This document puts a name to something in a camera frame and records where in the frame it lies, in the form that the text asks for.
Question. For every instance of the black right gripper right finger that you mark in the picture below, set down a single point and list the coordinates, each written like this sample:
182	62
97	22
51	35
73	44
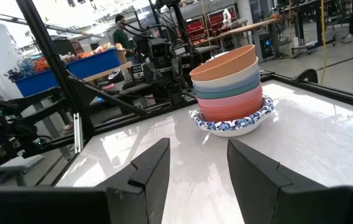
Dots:
254	186

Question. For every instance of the teal bowl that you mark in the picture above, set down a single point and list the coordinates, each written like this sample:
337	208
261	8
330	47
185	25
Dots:
226	93

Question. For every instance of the large blue storage bin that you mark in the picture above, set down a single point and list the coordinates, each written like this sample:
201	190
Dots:
94	64

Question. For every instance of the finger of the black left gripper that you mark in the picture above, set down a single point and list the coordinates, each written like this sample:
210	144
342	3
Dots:
177	70
148	73

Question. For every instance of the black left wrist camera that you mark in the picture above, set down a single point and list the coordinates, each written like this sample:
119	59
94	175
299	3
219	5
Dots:
159	49

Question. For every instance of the small blue storage bin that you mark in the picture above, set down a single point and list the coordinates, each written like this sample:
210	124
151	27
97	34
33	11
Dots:
36	83

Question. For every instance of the light blue bowl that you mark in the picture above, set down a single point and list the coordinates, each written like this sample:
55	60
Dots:
248	81

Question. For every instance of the black equipment with green light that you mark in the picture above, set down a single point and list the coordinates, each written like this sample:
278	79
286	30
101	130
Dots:
5	130

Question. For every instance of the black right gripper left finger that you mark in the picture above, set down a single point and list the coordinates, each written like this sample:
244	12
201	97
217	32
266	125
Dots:
151	186

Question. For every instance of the computer with blue light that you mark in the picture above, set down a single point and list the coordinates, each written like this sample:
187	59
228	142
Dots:
267	45

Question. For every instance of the long wooden table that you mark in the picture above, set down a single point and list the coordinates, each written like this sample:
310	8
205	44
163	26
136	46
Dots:
245	28

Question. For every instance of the pink bowl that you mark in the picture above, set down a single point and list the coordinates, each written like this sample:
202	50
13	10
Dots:
226	101

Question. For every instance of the orange bowl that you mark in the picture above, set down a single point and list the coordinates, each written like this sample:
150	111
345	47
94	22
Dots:
223	63

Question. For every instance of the wooden shelf board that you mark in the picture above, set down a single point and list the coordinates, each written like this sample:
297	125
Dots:
111	71

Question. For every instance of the person by blue bin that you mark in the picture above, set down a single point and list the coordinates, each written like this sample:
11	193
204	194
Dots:
122	39

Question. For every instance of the red tool cart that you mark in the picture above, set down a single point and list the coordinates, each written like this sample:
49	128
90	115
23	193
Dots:
218	18
196	28

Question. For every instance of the black aluminium table frame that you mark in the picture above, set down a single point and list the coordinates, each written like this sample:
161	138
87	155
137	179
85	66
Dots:
52	62

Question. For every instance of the grey stool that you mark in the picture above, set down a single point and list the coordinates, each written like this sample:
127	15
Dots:
21	163

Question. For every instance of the silver metal bracket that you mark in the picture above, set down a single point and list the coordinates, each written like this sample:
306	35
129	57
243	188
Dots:
77	133

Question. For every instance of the red bowl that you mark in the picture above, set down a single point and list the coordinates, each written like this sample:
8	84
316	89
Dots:
232	112

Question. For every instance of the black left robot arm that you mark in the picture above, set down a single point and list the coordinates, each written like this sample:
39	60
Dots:
170	93

